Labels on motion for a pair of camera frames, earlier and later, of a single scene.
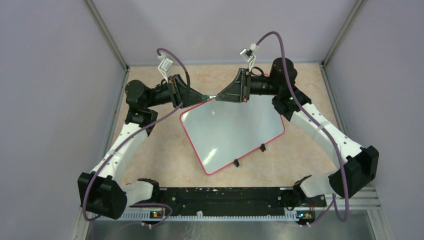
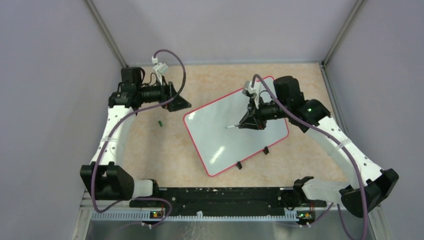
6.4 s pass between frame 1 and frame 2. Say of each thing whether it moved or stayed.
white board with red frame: stayed
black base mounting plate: stayed
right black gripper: moved
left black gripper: moved
